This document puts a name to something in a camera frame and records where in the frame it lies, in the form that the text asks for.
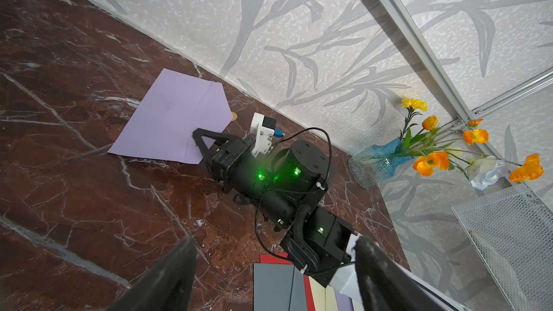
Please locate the lilac envelope with gold seal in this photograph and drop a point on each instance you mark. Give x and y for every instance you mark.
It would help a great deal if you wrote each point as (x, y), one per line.
(174, 107)

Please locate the orange and yellow flowers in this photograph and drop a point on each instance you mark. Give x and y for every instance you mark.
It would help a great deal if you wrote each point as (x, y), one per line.
(436, 148)

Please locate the horizontal aluminium frame bar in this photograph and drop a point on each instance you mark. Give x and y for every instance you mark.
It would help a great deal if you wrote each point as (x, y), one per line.
(512, 96)

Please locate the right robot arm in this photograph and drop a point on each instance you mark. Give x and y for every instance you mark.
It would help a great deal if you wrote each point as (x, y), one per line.
(288, 192)

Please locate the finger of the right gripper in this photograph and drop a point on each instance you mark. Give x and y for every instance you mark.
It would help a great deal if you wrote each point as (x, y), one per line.
(207, 141)

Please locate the grey envelope with gold seal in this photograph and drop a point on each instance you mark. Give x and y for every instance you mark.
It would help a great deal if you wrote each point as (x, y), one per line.
(276, 287)

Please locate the pale yellow envelope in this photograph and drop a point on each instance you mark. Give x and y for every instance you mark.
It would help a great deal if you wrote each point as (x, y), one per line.
(324, 298)

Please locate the white wire basket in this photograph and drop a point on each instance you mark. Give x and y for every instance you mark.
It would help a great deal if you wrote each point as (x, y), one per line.
(511, 230)

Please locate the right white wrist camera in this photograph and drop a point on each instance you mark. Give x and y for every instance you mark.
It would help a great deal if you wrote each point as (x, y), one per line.
(264, 130)

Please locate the red envelope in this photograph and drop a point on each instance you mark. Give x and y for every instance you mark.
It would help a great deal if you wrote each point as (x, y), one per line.
(304, 285)

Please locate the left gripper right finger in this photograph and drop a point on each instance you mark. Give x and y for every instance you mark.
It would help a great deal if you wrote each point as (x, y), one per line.
(383, 285)

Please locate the blue glass vase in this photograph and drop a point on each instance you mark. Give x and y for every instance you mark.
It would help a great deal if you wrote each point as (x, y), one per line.
(378, 163)

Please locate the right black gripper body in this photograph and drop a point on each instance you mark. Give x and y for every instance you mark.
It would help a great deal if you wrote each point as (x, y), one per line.
(238, 171)

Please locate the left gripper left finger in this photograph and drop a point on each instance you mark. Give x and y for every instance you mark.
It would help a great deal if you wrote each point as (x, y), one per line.
(167, 285)

